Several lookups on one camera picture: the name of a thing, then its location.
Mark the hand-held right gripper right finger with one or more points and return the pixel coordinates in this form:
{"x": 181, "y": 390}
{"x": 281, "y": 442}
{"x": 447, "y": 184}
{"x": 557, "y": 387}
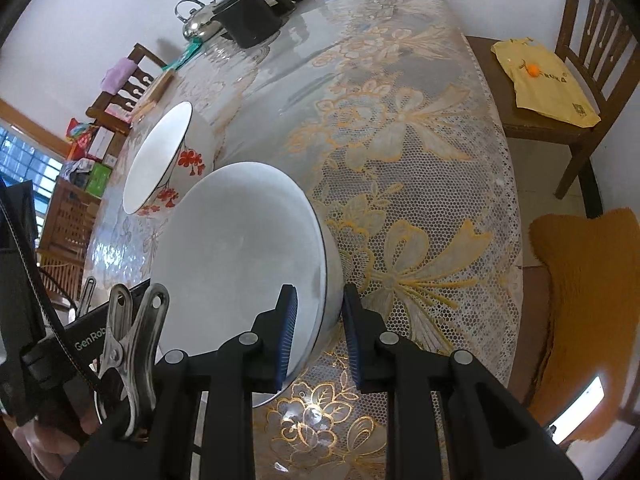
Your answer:
{"x": 352, "y": 355}

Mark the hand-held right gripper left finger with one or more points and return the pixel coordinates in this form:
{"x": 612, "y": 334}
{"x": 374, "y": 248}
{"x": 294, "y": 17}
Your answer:
{"x": 287, "y": 340}

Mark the white bowl with thin rim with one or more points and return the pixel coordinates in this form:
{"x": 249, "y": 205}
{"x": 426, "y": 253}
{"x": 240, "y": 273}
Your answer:
{"x": 235, "y": 270}

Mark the person's left hand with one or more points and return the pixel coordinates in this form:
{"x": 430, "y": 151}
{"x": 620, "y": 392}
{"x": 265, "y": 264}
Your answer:
{"x": 47, "y": 442}

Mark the small metal spring clamp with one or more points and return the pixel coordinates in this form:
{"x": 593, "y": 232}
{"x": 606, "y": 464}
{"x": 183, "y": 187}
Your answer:
{"x": 87, "y": 297}

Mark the wooden cabinet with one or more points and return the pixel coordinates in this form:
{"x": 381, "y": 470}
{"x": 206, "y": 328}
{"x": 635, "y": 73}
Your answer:
{"x": 65, "y": 240}

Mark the large metal spring clamp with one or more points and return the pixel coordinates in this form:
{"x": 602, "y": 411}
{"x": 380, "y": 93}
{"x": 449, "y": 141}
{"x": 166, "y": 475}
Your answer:
{"x": 137, "y": 350}

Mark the window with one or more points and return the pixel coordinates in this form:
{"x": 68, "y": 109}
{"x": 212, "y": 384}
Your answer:
{"x": 25, "y": 170}

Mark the green box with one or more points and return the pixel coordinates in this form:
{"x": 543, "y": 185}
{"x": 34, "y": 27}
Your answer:
{"x": 99, "y": 179}

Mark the white box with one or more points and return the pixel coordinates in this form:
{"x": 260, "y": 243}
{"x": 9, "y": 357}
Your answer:
{"x": 101, "y": 142}

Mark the red snack bag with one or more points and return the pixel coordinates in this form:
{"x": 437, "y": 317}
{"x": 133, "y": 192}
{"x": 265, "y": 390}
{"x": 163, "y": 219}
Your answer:
{"x": 82, "y": 131}

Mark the large red-flowered white bowl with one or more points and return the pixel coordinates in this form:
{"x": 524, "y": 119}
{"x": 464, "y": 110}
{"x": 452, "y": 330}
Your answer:
{"x": 160, "y": 160}

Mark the lace floral tablecloth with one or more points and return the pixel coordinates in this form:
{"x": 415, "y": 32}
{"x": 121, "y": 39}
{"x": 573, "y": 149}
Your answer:
{"x": 400, "y": 160}

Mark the wooden chair with purple cloth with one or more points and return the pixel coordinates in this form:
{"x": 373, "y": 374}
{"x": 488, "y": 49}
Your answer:
{"x": 127, "y": 95}

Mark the mustard fuzzy cushion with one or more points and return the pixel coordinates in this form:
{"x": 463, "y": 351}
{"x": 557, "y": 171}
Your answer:
{"x": 590, "y": 300}

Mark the purple cloth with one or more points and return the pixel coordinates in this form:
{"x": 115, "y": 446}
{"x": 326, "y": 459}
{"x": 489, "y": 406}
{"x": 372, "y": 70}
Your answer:
{"x": 120, "y": 75}

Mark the wooden chopsticks box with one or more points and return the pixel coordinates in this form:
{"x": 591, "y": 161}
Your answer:
{"x": 156, "y": 87}

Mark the green packet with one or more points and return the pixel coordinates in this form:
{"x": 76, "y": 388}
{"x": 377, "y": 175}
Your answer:
{"x": 184, "y": 56}

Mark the black pot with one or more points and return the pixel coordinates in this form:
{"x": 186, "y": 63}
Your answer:
{"x": 250, "y": 17}

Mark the steel kettle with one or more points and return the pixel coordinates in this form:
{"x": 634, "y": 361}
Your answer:
{"x": 197, "y": 22}

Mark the yellow paper bag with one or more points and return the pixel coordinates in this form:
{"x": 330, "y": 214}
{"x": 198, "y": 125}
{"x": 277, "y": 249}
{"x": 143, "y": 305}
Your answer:
{"x": 545, "y": 82}

